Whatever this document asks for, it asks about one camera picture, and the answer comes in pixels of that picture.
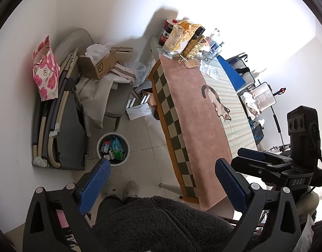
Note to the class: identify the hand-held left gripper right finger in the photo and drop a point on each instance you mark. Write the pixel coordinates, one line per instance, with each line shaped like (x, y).
(229, 185)

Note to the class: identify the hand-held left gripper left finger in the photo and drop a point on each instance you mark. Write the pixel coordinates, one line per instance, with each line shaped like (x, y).
(95, 186)

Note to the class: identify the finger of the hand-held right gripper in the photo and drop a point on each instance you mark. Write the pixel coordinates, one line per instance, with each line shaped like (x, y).
(245, 166)
(251, 153)

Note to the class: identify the white round trash bin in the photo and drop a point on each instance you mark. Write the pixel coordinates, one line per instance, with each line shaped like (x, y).
(119, 161)

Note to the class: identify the beige fuzzy slipper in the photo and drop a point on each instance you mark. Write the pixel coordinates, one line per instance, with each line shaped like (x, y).
(131, 188)
(109, 189)

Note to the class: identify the black stand with red knob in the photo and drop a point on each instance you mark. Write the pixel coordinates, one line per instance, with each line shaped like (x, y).
(277, 118)

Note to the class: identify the green plastic packet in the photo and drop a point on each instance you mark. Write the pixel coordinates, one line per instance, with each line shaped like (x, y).
(116, 147)

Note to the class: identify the grey folded cot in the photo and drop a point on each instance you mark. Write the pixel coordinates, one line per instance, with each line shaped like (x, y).
(69, 136)

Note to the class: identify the white table leg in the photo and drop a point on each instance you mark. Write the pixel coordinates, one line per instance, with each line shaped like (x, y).
(171, 187)

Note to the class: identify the white plastic organizer box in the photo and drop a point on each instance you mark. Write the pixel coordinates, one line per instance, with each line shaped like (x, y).
(264, 95)

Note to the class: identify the pink cat print tablecloth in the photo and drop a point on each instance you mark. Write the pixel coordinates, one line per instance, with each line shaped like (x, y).
(197, 120)

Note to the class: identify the dark fleece clothing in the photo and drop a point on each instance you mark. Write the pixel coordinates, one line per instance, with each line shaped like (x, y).
(163, 225)

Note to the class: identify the grey chair with cloth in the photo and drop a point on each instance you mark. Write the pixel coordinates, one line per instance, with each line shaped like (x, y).
(95, 102)

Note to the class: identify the white paper bag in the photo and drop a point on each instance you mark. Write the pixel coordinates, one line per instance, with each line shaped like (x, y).
(138, 111)

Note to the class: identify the grey upholstered chair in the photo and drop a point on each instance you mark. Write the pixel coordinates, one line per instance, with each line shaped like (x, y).
(116, 102)

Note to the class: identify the blue flat board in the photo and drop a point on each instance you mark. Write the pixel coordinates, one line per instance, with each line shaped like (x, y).
(230, 69)

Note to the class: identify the clear plastic wrap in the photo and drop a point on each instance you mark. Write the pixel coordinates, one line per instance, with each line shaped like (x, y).
(209, 71)

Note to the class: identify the rose gold paper bag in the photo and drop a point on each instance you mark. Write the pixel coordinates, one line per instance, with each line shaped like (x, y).
(150, 98)

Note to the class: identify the clear water bottle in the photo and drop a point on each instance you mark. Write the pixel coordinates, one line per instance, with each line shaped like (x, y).
(216, 44)

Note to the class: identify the striped tote bag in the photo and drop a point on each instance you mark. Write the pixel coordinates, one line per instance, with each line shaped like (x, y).
(124, 74)

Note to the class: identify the brown cardboard box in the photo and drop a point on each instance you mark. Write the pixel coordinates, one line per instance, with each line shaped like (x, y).
(100, 67)

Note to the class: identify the gold patterned box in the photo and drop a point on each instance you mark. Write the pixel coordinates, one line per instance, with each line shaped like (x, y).
(192, 48)

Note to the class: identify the white blue print plastic bag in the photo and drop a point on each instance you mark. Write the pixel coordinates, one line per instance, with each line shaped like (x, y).
(141, 74)

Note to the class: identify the pink floral gift bag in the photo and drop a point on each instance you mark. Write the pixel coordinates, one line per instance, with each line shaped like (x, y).
(45, 71)

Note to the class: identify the yellow snack bag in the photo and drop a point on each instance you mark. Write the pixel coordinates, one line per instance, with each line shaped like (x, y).
(180, 35)

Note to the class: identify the dark soy sauce bottle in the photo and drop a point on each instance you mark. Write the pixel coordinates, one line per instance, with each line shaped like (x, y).
(166, 34)

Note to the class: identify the grey black frame chair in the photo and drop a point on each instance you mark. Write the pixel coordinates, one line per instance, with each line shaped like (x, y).
(242, 67)

